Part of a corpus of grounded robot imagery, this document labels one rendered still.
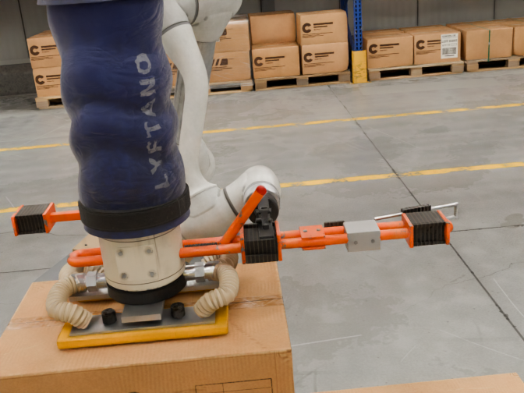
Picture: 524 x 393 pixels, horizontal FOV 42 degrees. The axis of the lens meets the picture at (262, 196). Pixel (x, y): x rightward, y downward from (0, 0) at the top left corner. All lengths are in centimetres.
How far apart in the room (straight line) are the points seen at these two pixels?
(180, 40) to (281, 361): 87
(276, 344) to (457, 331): 193
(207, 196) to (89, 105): 54
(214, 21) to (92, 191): 77
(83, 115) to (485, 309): 247
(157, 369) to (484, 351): 196
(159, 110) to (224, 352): 48
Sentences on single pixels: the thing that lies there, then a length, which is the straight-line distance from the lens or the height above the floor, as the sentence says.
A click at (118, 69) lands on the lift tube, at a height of 148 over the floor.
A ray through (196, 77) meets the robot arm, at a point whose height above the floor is 137.
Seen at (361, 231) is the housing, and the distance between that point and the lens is 142.
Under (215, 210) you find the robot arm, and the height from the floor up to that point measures 106.
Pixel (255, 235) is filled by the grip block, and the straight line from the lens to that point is 143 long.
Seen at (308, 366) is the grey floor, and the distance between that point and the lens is 294.
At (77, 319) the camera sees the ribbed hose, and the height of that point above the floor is 100.
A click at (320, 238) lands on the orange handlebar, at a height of 109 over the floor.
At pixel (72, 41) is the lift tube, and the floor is 153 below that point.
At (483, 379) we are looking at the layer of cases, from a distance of 196.
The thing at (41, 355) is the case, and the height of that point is 94.
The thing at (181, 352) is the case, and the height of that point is 94.
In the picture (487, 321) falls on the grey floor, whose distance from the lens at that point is 329.
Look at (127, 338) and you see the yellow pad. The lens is 139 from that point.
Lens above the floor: 166
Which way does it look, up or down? 20 degrees down
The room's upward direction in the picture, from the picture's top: 5 degrees counter-clockwise
